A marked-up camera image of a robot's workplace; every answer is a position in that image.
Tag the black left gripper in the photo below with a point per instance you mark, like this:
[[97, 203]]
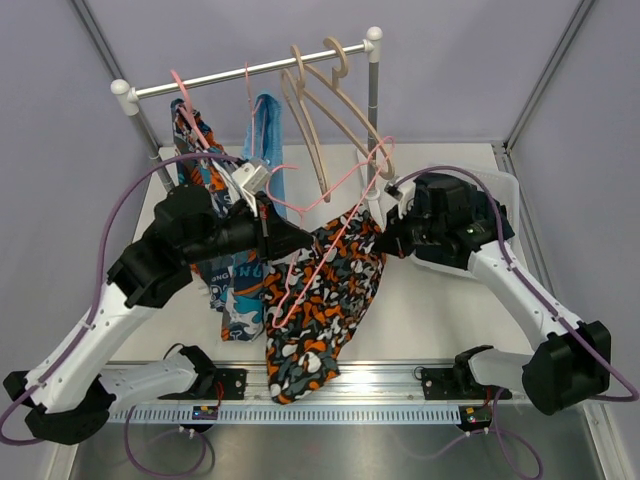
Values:
[[276, 237]]

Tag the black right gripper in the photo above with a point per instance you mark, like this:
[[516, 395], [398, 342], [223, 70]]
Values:
[[394, 240]]

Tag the dark navy shorts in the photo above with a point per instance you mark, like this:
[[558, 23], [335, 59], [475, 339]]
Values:
[[456, 216]]

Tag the orange black camouflage shorts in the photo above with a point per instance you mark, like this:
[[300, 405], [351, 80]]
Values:
[[313, 308]]

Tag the beige hanger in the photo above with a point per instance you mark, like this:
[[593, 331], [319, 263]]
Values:
[[293, 90], [329, 68]]

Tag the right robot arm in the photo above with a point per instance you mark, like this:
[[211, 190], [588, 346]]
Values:
[[546, 323]]

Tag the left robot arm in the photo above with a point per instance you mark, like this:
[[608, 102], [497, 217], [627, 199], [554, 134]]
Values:
[[185, 230]]

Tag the light blue shorts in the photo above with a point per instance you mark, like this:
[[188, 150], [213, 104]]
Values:
[[273, 139]]

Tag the skull print colourful shorts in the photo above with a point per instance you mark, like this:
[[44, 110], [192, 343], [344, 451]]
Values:
[[235, 282]]

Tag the white plastic basket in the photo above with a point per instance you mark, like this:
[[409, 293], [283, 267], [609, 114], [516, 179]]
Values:
[[504, 188]]

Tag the white clothes rack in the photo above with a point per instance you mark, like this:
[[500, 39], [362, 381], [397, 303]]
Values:
[[129, 97]]

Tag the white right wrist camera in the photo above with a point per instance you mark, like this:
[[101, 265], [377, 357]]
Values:
[[402, 193]]

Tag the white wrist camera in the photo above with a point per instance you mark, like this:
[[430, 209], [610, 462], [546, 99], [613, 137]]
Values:
[[402, 193], [252, 176]]

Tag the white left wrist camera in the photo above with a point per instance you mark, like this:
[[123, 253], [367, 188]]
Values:
[[252, 176]]

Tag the aluminium rail front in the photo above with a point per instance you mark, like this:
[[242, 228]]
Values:
[[330, 382]]

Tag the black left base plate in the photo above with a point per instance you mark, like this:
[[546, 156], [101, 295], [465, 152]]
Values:
[[229, 382]]

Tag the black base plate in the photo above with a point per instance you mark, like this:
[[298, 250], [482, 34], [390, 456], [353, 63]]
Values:
[[454, 382], [229, 382]]

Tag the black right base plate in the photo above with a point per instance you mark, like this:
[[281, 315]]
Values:
[[454, 382]]

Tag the white slotted cable duct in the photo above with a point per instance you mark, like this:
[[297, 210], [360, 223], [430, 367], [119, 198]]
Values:
[[166, 414]]

